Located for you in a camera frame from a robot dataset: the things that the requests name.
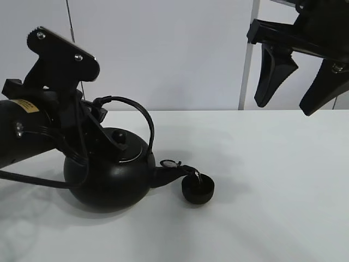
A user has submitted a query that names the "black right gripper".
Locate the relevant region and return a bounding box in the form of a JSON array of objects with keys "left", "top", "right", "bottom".
[{"left": 247, "top": 1, "right": 348, "bottom": 116}]

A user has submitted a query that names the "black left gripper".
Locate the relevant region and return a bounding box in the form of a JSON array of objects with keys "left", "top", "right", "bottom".
[{"left": 1, "top": 26, "right": 127, "bottom": 151}]

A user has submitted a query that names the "black metal teapot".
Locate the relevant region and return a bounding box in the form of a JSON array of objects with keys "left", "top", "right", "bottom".
[{"left": 63, "top": 96, "right": 201, "bottom": 211}]

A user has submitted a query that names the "small black teacup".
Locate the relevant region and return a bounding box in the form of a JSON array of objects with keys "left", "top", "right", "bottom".
[{"left": 181, "top": 174, "right": 215, "bottom": 205}]

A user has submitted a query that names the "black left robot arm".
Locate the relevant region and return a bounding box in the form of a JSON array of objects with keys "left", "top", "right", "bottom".
[{"left": 1, "top": 26, "right": 126, "bottom": 167}]

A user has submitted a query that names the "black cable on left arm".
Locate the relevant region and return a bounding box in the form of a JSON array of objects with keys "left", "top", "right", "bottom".
[{"left": 0, "top": 90, "right": 93, "bottom": 189}]

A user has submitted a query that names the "white vertical frame post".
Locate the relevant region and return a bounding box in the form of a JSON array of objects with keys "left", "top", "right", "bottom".
[{"left": 238, "top": 0, "right": 260, "bottom": 110}]

